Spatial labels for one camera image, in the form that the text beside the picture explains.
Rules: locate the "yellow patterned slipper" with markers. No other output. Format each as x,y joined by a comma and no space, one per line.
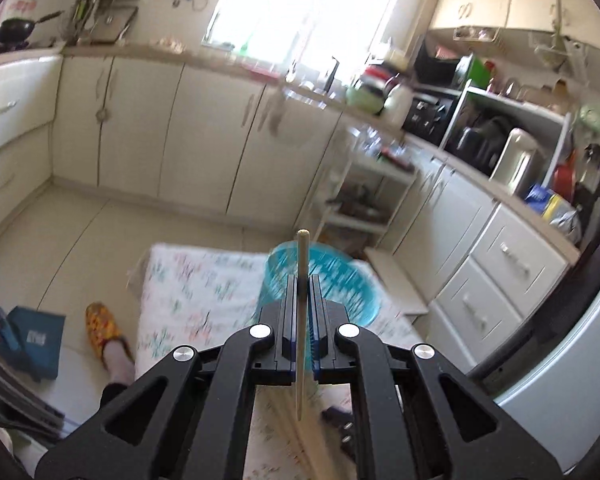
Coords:
102,330

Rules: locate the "person's leg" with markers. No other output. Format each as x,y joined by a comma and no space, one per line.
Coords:
117,370

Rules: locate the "grey cutting board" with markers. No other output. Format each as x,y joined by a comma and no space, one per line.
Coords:
112,25

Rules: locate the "white shelf cart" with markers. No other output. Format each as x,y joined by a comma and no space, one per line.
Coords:
380,172

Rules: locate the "white counter shelf rack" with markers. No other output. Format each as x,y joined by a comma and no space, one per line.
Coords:
520,105

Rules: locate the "white jug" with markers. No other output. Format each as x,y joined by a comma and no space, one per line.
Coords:
397,105

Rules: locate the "grey metal frame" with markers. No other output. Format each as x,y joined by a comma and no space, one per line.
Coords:
10,400

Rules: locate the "floral tablecloth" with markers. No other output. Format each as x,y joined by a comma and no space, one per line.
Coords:
195,300

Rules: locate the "black toaster oven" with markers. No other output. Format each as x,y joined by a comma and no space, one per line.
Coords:
427,117

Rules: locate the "cream lower door cabinets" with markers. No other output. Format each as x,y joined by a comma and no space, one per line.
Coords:
200,135

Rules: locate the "green box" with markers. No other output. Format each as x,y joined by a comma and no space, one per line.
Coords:
480,72

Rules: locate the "cream cabinet with drawers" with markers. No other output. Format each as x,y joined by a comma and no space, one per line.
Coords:
490,270

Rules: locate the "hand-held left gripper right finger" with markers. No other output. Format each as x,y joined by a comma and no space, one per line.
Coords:
316,320

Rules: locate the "blue plastic openwork basket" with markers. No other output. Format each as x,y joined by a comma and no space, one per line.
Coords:
352,285

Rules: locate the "black faucet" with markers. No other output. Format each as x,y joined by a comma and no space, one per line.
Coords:
332,75

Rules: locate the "dark metal pot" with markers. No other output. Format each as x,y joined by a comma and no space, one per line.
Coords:
352,201

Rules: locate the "blue snack bag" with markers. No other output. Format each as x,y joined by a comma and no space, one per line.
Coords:
550,207

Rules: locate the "black wok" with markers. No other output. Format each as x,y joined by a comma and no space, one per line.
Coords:
15,30

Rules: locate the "small black object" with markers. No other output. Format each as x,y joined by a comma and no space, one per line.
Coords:
341,425

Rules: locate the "green pot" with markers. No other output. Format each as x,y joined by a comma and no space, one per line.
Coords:
365,97

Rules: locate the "black blender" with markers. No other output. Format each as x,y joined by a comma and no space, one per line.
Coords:
596,175

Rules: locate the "blue box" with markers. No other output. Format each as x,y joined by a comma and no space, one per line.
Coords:
35,340

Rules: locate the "window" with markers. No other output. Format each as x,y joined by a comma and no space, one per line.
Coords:
305,0

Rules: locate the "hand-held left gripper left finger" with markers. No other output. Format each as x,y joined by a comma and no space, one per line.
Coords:
291,315

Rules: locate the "cream drawer cabinet under wok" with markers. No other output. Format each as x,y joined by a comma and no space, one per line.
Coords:
15,125

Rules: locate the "utensil rack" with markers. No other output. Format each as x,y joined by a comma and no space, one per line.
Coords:
87,5

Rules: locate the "white refrigerator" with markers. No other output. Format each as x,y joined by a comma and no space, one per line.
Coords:
570,360

